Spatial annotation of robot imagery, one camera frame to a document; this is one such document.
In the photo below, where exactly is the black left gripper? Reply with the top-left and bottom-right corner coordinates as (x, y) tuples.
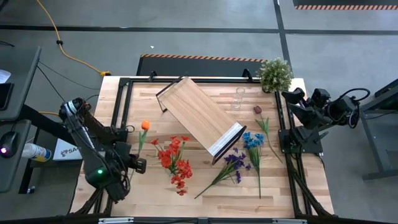
(114, 141), (147, 181)

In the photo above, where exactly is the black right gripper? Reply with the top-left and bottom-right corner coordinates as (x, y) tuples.
(281, 88), (333, 126)

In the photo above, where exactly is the orange artificial tulip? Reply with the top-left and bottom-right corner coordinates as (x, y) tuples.
(129, 119), (152, 183)

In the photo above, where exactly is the dark red artificial tulip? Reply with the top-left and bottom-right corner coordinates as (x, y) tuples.
(253, 105), (284, 164)

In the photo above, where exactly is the small red flower bunch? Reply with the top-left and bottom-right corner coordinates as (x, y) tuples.
(149, 134), (193, 156)

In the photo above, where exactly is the large red flower bunch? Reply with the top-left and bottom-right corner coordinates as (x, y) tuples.
(157, 148), (194, 197)

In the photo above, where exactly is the blue artificial flower bunch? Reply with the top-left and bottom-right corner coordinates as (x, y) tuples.
(241, 131), (266, 199)

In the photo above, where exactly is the purple artificial flower bunch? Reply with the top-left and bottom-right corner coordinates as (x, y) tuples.
(194, 147), (252, 200)

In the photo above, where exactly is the potted green white plant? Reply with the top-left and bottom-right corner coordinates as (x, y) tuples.
(256, 57), (294, 94)

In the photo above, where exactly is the white printed box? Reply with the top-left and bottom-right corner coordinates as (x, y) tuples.
(52, 138), (83, 162)

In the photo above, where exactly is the dark metal stand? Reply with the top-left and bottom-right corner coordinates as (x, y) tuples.
(360, 77), (398, 181)

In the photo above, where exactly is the white spray bottle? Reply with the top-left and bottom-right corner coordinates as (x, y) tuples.
(21, 142), (52, 163)

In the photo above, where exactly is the black desk leg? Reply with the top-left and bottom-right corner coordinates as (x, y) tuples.
(18, 104), (78, 195)

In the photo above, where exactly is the black mat with striped edge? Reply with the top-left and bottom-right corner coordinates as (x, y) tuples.
(292, 0), (398, 11)
(136, 54), (268, 77)

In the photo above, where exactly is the black computer mouse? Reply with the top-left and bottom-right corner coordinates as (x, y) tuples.
(0, 131), (19, 159)

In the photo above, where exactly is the grey desk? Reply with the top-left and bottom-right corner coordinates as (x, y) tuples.
(0, 46), (42, 122)

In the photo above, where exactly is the black flat phone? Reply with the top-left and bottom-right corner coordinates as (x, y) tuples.
(0, 82), (15, 111)

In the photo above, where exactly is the white paper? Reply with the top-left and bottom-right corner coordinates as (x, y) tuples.
(0, 68), (12, 85)

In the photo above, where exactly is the silver metal bracket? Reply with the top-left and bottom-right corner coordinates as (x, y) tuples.
(272, 218), (308, 224)
(98, 217), (134, 224)

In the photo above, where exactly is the wooden shelf with black frame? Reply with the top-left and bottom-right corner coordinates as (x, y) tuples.
(155, 76), (248, 166)

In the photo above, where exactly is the yellow floor extension cable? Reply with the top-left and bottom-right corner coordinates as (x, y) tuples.
(35, 0), (112, 78)

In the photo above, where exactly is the black floor cable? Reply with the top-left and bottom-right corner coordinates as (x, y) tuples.
(37, 60), (101, 91)

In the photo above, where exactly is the black metal rig frame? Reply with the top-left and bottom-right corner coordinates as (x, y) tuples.
(0, 68), (398, 224)

